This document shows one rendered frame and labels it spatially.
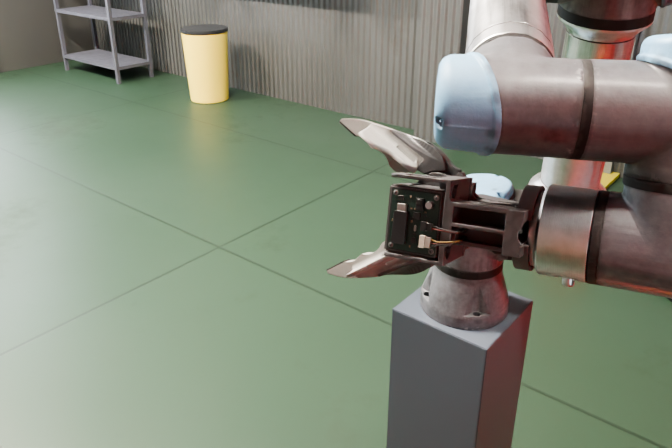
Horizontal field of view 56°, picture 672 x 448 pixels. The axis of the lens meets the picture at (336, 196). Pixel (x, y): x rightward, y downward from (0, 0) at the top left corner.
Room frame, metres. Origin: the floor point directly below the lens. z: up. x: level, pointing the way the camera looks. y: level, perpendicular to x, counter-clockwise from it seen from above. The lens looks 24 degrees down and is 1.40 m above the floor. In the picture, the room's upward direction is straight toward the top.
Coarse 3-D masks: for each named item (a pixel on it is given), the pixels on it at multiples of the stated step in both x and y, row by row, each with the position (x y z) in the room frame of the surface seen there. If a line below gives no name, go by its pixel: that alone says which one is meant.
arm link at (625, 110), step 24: (648, 48) 0.45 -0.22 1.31; (600, 72) 0.44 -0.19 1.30; (624, 72) 0.44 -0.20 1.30; (648, 72) 0.44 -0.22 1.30; (600, 96) 0.43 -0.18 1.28; (624, 96) 0.43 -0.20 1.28; (648, 96) 0.42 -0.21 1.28; (600, 120) 0.42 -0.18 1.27; (624, 120) 0.42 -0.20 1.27; (648, 120) 0.42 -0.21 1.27; (600, 144) 0.42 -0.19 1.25; (624, 144) 0.42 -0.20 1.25; (648, 144) 0.42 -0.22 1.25; (624, 168) 0.45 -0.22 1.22; (648, 168) 0.42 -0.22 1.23
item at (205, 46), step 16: (192, 32) 4.92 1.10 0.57; (208, 32) 4.92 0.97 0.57; (224, 32) 5.05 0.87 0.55; (192, 48) 4.93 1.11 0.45; (208, 48) 4.93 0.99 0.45; (224, 48) 5.03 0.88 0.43; (192, 64) 4.94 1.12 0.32; (208, 64) 4.93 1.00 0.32; (224, 64) 5.03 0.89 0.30; (192, 80) 4.96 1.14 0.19; (208, 80) 4.94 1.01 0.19; (224, 80) 5.03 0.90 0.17; (192, 96) 4.99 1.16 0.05; (208, 96) 4.94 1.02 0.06; (224, 96) 5.02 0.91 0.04
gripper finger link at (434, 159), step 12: (396, 132) 0.56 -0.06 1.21; (408, 144) 0.55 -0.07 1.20; (420, 144) 0.55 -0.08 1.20; (432, 144) 0.55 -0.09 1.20; (432, 156) 0.54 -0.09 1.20; (444, 156) 0.54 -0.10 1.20; (420, 168) 0.54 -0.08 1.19; (432, 168) 0.53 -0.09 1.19; (444, 168) 0.53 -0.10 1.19; (456, 168) 0.53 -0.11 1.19
